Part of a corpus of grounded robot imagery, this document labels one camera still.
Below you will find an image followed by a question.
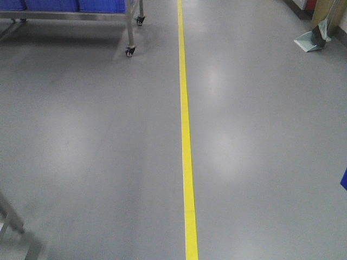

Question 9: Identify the steel shelf cart frame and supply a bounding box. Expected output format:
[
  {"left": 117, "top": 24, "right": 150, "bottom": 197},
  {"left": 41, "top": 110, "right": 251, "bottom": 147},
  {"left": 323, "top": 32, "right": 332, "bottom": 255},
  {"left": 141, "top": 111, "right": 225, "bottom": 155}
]
[{"left": 1, "top": 0, "right": 145, "bottom": 57}]

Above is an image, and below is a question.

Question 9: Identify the green dustpan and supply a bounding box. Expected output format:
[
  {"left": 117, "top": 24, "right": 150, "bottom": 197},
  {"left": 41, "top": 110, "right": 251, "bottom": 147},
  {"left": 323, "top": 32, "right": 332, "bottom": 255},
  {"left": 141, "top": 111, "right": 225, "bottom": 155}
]
[{"left": 293, "top": 18, "right": 331, "bottom": 53}]

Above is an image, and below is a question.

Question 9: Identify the small blue plastic container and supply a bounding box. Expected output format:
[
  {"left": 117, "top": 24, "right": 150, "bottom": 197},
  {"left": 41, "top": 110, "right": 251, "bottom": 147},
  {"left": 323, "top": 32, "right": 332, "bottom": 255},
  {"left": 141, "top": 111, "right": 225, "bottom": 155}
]
[{"left": 340, "top": 170, "right": 347, "bottom": 190}]

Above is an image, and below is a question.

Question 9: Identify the blue bin on cart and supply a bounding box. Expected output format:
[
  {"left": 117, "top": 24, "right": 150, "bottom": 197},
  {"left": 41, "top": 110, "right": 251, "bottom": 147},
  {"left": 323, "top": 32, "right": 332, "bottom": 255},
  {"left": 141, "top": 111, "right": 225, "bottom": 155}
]
[{"left": 1, "top": 0, "right": 127, "bottom": 14}]

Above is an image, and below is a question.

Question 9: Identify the steel frame leg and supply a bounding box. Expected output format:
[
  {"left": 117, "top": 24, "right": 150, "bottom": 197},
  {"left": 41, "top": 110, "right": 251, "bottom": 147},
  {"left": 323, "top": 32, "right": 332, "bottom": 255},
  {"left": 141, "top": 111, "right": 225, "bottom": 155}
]
[{"left": 0, "top": 186, "right": 44, "bottom": 260}]

